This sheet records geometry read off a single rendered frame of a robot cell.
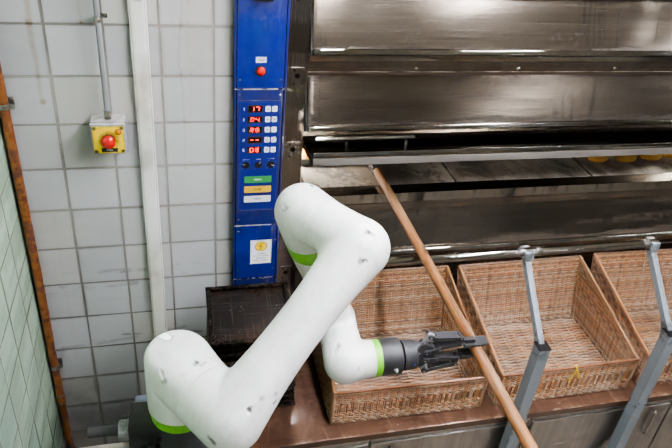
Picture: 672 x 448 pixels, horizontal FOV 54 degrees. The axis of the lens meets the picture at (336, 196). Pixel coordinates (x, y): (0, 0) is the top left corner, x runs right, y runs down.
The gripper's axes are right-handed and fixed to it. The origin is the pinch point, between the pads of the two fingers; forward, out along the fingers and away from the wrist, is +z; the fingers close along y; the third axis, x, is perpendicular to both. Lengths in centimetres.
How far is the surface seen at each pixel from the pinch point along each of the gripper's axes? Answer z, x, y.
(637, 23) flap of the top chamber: 81, -77, -62
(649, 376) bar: 84, -17, 43
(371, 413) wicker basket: -12, -29, 58
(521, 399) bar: 36, -18, 48
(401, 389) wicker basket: -3, -29, 48
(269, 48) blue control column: -44, -75, -53
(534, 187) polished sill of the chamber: 60, -77, 2
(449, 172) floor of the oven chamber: 30, -91, 2
